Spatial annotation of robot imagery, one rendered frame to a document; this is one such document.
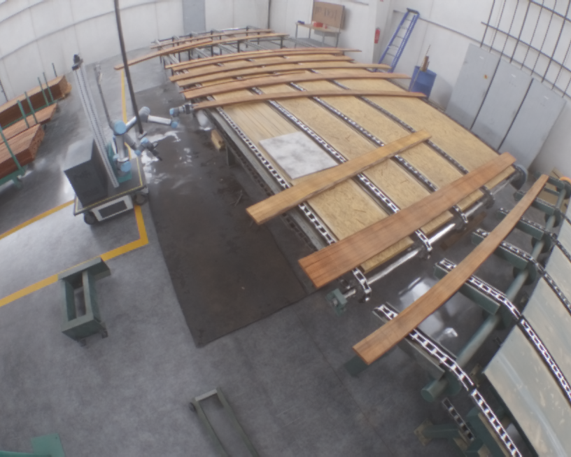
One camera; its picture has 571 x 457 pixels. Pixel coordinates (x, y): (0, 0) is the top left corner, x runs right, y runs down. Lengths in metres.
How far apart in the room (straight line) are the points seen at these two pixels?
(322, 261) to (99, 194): 2.50
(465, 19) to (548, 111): 2.97
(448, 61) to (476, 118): 1.80
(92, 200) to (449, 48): 7.92
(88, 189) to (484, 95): 7.15
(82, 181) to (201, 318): 1.89
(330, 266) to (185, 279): 1.46
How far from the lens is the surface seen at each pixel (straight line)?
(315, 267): 1.55
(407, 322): 1.49
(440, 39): 7.98
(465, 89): 6.91
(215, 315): 2.36
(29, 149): 4.91
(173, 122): 3.16
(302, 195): 1.92
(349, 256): 1.65
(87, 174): 3.08
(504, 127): 6.60
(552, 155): 7.03
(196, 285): 2.52
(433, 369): 1.45
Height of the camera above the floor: 2.18
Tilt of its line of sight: 50 degrees down
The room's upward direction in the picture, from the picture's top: 6 degrees clockwise
